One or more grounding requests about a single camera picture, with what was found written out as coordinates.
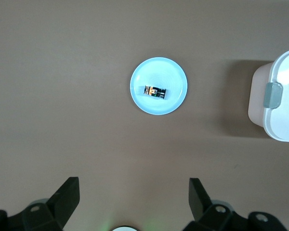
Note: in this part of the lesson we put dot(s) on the brown table mat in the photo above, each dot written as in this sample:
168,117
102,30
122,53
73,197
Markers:
50,108

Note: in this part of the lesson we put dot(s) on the white lidded storage box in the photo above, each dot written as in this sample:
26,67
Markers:
286,115

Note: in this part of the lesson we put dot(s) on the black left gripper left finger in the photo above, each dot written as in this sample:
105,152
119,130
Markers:
60,207

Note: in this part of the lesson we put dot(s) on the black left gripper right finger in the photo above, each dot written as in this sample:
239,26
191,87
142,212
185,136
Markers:
207,214

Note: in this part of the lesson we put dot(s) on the light blue round plate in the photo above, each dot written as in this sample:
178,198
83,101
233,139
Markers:
159,72

